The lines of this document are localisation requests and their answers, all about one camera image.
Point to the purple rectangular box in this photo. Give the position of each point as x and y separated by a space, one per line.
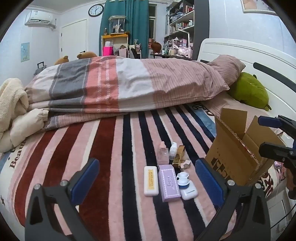
168 183

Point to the small white bottle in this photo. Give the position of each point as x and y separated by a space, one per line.
173 150

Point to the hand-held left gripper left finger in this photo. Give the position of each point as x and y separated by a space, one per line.
85 180

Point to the small beige crumpled item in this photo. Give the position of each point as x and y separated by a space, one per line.
185 165

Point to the bright pink box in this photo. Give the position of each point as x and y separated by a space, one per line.
108 51

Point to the white air conditioner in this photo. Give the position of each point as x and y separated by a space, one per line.
39 19

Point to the green plush toy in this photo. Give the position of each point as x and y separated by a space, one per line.
249 90

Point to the round wall clock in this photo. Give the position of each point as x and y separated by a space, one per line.
96 10

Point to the framed wall picture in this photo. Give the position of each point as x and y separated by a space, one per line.
256 5

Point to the cluttered desk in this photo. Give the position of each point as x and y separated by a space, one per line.
171 56

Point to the brown plush toy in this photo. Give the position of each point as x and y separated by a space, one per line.
62 60
86 55

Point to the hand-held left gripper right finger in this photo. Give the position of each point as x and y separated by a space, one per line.
207 183

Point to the pink grey striped duvet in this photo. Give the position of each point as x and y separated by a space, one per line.
115 81

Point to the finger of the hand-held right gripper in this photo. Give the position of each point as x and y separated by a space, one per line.
272 149
268 121

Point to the blue wall poster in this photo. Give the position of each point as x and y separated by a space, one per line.
25 52

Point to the cream fleece blanket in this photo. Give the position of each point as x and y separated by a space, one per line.
11 97
23 127

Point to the pink clear bottle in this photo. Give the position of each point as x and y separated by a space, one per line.
163 154

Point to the glass display case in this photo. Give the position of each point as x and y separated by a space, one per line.
117 25

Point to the yellow shelf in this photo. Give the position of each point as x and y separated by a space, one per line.
114 36

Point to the brown cardboard box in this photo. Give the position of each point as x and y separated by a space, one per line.
231 153

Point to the gold rectangular box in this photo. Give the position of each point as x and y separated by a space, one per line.
178 156

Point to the white door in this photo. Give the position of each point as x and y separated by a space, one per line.
74 39

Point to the white bed headboard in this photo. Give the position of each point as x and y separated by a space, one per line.
254 53

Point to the white earbuds case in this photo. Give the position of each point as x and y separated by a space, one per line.
188 192

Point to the striped plush blanket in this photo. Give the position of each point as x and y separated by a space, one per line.
115 150

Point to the tall cluttered bookshelf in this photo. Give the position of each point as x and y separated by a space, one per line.
182 20

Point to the teal curtain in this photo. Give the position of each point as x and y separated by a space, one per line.
136 20

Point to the white blue round container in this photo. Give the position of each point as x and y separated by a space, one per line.
182 177

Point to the brown round plush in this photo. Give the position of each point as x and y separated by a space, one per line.
156 46

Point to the dark suitcase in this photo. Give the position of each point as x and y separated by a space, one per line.
40 68

